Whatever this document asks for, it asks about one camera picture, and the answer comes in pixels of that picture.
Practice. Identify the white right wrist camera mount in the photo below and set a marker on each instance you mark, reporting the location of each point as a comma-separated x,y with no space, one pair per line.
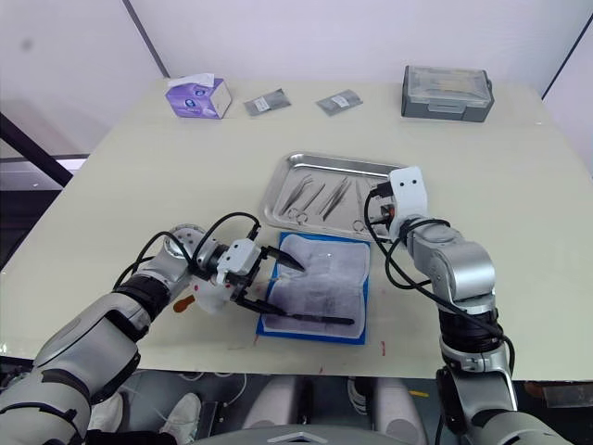
410,191

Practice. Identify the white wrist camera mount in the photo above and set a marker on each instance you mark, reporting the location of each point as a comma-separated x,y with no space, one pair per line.
410,191
241,258

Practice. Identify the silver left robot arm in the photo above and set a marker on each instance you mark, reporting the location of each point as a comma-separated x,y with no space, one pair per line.
92,334

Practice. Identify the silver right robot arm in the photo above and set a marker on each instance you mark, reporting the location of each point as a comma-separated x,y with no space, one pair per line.
463,266

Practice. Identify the black frame bar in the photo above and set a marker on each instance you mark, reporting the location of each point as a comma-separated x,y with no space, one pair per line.
32,143

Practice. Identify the metal instrument tray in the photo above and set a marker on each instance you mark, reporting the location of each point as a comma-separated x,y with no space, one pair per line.
324,163

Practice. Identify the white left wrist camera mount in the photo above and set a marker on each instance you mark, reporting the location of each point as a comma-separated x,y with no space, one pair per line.
241,258

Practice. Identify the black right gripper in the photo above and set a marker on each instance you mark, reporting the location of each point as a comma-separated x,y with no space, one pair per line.
382,214

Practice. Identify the black diagonal wall strip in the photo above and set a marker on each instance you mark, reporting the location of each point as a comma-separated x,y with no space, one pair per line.
566,46
146,39

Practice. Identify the curved steel tweezers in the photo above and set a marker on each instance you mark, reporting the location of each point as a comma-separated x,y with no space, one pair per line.
296,191

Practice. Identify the grey box with clear lid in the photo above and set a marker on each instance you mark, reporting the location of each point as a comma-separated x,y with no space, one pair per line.
445,95

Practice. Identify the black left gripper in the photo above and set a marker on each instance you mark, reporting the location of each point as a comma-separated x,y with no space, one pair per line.
246,287

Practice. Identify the grey robot torso edge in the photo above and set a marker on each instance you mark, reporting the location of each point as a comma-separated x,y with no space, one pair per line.
301,436

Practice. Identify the purple tissue box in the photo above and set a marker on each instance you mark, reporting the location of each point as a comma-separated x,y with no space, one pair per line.
194,99

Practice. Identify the white shoe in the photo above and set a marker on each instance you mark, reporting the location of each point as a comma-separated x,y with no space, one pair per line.
107,412
183,415

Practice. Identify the grey foil packet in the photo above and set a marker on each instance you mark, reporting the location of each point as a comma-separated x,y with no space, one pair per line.
267,102
339,101

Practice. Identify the straight steel tweezers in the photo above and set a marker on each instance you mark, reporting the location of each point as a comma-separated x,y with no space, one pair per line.
335,198

